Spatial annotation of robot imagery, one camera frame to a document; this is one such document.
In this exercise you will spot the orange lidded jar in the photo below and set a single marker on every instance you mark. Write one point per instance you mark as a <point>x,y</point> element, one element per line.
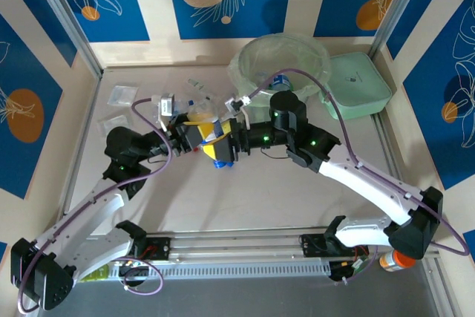
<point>402,259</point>

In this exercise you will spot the white camera bracket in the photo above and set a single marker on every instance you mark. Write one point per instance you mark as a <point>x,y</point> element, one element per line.
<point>245,113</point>
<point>163,122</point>

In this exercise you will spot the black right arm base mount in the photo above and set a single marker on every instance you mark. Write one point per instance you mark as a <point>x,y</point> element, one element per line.
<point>311,244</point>

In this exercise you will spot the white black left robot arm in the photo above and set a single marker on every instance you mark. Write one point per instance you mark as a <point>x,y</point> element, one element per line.
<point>85,213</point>

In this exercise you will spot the white right camera bracket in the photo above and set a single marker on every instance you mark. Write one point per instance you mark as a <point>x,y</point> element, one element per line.
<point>245,113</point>

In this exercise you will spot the small clear bottle green label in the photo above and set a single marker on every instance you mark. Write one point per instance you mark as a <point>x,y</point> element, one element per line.
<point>195,84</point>

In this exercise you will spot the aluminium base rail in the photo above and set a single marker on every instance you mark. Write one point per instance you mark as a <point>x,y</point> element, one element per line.
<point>237,244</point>

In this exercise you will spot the white left camera bracket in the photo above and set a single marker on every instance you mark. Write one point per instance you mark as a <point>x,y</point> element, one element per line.
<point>163,122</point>

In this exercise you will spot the clear Pepsi bottle blue cap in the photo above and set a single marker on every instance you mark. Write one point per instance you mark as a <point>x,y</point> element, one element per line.
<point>221,164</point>

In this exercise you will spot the clear bottle green white label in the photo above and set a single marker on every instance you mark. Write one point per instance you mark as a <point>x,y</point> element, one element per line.
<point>209,98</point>

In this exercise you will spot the clear soda water bottle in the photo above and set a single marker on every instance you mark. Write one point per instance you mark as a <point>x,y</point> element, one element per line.
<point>190,102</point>

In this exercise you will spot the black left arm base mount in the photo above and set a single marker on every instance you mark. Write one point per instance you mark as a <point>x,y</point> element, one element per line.
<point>157,248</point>

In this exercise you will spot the aluminium frame post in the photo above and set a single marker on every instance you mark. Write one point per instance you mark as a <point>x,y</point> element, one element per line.
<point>400,5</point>
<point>67,16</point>

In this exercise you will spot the mint green lidded box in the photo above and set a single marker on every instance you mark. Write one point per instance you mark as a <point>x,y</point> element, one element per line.
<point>356,87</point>

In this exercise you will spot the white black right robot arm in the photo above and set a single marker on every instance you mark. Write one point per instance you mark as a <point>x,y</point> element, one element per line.
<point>371,187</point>

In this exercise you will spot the clear plastic packet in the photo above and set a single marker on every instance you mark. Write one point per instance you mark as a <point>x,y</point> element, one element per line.
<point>112,125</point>
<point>123,95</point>

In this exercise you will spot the green button box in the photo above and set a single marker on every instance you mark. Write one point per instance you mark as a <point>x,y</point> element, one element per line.
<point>96,274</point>

